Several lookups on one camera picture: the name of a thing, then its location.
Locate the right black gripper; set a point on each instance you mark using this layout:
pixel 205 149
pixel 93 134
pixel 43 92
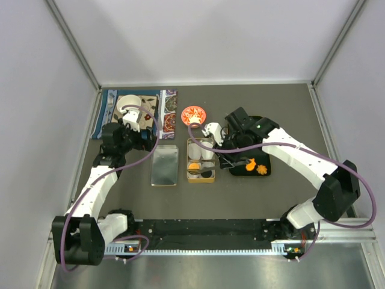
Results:
pixel 227 158

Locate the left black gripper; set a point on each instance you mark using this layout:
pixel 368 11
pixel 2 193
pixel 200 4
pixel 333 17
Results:
pixel 143 144

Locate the black sandwich cookie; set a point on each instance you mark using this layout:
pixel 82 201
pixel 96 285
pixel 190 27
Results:
pixel 206 175

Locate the orange round cookie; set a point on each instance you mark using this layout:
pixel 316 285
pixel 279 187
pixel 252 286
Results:
pixel 194 166

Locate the black serving tongs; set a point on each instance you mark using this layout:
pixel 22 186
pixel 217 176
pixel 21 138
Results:
pixel 225 165

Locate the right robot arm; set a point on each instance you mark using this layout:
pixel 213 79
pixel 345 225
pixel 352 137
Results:
pixel 337 188

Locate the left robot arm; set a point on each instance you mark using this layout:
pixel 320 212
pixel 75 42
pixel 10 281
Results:
pixel 80 238

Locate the black rectangular tray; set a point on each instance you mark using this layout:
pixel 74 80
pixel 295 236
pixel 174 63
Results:
pixel 240 141

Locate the floral square coaster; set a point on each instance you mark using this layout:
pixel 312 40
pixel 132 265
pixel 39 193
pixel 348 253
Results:
pixel 149 103

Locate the white paper cup top-right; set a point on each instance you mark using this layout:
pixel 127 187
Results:
pixel 207 154

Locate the orange fish shaped cookie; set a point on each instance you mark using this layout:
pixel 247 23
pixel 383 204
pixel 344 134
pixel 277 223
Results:
pixel 251 165

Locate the white paper cup bottom-right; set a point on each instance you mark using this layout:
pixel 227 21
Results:
pixel 207 166

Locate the gold cookie tin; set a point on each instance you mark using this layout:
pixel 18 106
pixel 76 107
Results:
pixel 197 180

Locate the white ceramic cup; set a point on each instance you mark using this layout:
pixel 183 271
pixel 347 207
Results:
pixel 128 103

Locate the white paper cup top-left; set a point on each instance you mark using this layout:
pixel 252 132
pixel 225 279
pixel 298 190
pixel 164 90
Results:
pixel 194 151

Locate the orange flower cookie bottom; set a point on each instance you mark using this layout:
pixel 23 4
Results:
pixel 261 169

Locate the red patterned small bowl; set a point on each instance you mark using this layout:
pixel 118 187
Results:
pixel 193 114

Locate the white paper cup bottom-left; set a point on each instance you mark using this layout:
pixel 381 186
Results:
pixel 192 176

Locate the blue patterned placemat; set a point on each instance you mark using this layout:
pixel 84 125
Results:
pixel 165 112

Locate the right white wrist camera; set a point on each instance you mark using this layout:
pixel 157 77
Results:
pixel 213 129

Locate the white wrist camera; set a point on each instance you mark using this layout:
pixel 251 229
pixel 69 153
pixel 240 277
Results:
pixel 213 129
pixel 131 118

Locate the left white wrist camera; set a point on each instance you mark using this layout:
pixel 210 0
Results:
pixel 131 118

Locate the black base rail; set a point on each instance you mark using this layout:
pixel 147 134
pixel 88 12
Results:
pixel 209 234

